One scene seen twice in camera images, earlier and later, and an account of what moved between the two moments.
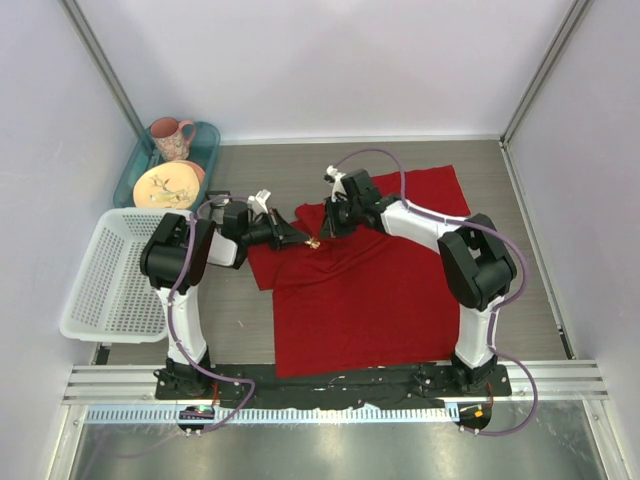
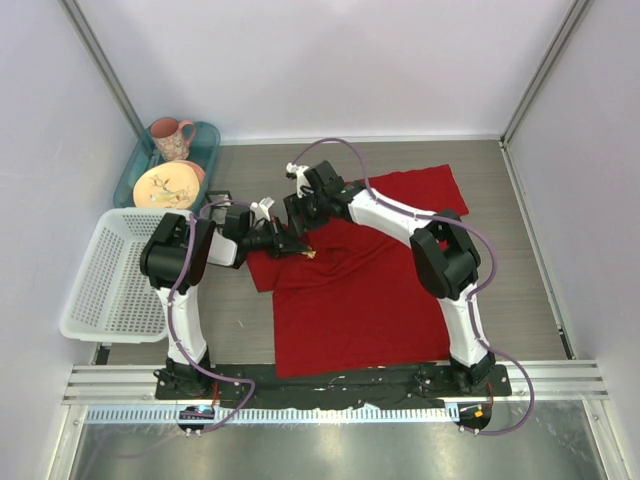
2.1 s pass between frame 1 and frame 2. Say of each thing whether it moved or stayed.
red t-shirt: stayed
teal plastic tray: stayed
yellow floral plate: stayed
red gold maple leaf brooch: moved
